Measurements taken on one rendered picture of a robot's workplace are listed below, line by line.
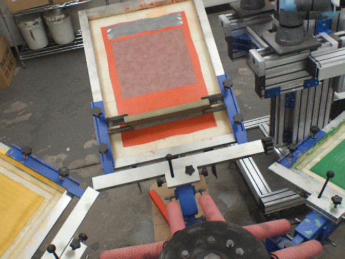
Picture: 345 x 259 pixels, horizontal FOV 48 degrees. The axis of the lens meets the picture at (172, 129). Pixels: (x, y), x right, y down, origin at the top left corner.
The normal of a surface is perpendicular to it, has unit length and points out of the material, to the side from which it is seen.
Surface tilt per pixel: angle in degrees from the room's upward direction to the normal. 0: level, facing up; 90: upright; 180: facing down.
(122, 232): 0
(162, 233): 0
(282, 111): 90
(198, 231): 0
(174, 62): 32
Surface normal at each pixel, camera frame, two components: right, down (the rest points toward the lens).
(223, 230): -0.13, -0.76
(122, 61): -0.02, -0.33
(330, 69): 0.22, 0.59
